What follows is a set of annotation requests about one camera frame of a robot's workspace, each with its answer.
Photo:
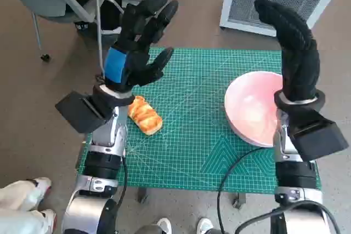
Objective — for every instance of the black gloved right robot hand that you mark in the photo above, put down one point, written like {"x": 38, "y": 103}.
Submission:
{"x": 299, "y": 58}

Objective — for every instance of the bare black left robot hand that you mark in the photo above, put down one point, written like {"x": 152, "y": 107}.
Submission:
{"x": 137, "y": 56}

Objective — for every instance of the braided toy bread loaf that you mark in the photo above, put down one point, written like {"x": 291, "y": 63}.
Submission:
{"x": 144, "y": 116}

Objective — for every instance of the pink bowl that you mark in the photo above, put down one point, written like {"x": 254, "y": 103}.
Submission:
{"x": 246, "y": 108}

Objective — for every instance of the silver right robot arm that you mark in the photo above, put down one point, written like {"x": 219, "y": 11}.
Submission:
{"x": 293, "y": 173}

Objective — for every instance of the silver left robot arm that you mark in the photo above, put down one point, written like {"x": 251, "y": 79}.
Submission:
{"x": 107, "y": 132}

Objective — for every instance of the green cutting mat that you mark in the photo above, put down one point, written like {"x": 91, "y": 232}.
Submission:
{"x": 192, "y": 108}

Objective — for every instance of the metal table leg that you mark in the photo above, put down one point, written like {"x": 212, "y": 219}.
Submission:
{"x": 142, "y": 195}
{"x": 239, "y": 199}

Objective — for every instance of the white shoe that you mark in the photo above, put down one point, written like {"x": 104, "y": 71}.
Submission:
{"x": 205, "y": 225}
{"x": 165, "y": 225}

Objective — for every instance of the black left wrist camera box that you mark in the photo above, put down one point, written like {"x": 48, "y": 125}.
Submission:
{"x": 82, "y": 113}

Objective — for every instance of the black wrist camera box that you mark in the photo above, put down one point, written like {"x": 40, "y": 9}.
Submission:
{"x": 82, "y": 113}
{"x": 318, "y": 138}

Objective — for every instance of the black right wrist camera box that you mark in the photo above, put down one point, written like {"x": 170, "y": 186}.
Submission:
{"x": 318, "y": 138}

